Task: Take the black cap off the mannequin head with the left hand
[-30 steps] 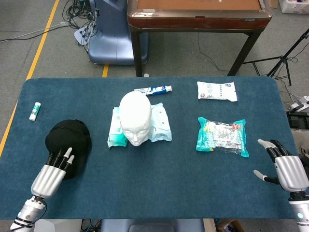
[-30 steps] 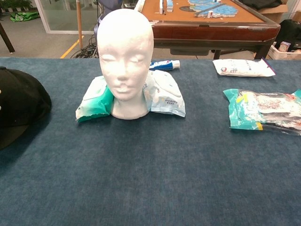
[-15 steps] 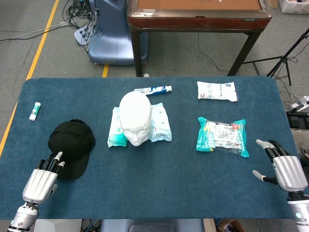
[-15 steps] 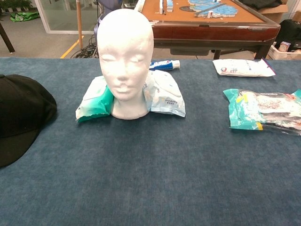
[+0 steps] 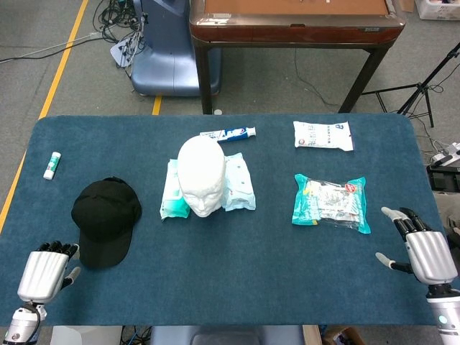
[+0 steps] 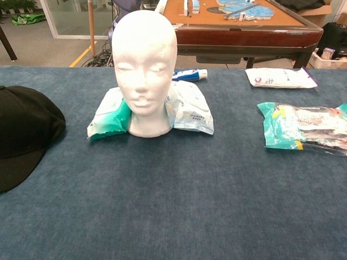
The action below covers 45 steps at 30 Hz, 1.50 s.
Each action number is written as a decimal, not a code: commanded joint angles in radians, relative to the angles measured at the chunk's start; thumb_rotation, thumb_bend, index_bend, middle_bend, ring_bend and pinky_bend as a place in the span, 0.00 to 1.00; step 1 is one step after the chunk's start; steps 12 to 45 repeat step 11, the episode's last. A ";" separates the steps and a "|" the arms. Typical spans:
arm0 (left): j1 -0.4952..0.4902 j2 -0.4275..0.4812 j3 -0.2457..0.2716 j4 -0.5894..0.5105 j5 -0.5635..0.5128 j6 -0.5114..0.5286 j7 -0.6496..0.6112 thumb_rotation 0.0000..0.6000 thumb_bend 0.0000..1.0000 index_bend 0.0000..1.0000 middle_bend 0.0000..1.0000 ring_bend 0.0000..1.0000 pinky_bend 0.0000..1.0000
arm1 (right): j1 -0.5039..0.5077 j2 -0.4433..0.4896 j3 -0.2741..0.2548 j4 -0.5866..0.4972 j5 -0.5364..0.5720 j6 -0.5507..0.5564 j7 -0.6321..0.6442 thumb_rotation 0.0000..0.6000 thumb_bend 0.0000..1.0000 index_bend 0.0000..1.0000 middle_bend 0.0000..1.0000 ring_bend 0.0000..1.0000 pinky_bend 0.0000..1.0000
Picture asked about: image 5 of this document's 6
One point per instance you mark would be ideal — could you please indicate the black tripod stand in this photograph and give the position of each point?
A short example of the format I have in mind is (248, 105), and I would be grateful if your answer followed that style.
(418, 90)

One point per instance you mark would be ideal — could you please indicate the blue felt table cover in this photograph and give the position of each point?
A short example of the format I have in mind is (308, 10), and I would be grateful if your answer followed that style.
(233, 280)

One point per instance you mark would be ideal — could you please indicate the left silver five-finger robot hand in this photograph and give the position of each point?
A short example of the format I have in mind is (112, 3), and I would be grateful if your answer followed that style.
(43, 275)

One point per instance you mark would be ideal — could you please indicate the white printed pouch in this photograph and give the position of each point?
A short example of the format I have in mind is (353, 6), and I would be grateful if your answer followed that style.
(321, 136)

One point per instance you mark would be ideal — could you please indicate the white storage box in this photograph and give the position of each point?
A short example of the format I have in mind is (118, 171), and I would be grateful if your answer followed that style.
(436, 9)

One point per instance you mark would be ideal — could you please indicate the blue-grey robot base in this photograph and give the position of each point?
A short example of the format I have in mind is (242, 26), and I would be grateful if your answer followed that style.
(161, 68)

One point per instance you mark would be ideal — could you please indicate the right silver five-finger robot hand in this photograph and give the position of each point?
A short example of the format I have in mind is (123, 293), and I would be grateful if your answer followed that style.
(429, 257)

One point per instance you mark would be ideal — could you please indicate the black equipment box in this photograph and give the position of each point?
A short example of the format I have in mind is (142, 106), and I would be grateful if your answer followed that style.
(443, 173)

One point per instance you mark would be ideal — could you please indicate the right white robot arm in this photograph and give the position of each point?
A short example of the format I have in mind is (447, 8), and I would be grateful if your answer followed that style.
(445, 316)

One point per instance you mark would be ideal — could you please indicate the grey-blue robot torso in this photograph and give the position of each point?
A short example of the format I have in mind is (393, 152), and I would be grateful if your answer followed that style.
(226, 336)

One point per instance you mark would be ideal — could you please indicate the black baseball cap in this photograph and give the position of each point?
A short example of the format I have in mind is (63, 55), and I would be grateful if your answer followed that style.
(106, 219)

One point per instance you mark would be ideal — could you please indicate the white green glue stick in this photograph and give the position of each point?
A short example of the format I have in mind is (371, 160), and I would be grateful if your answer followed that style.
(52, 165)

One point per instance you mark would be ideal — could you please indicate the light blue wet wipes pack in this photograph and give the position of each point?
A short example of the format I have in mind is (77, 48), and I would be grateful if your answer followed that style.
(242, 187)

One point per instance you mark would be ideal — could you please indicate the white foam mannequin head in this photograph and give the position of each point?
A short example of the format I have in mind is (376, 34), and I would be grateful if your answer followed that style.
(201, 172)

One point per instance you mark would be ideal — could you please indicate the brown mahjong table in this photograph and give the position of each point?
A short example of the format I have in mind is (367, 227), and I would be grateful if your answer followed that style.
(294, 30)

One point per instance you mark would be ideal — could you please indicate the teal clear snack bag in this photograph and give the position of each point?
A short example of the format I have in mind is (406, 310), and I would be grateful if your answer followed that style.
(328, 203)

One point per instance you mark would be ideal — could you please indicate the blue white toothpaste tube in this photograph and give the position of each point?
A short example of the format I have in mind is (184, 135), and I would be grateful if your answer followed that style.
(239, 133)

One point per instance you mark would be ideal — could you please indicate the green wet wipes pack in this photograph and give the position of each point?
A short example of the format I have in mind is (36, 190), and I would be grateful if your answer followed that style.
(172, 208)

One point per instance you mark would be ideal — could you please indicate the open cardboard box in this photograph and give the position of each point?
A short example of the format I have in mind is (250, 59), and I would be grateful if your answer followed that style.
(341, 336)

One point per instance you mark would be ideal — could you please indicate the white power strip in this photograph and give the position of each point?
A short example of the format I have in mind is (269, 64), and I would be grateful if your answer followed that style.
(445, 156)

